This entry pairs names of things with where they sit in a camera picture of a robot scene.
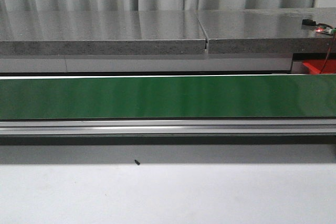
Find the grey stone bench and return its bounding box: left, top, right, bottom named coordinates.
left=0, top=7, right=336, bottom=73

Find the green conveyor belt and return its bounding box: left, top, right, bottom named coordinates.
left=1, top=74, right=335, bottom=120

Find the red tray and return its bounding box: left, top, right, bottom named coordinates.
left=302, top=59, right=336, bottom=74

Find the small green circuit board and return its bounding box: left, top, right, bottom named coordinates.
left=301, top=19, right=335, bottom=36

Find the aluminium conveyor frame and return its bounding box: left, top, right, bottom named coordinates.
left=1, top=75, right=335, bottom=136

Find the red black wire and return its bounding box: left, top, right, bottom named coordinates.
left=320, top=34, right=336, bottom=74

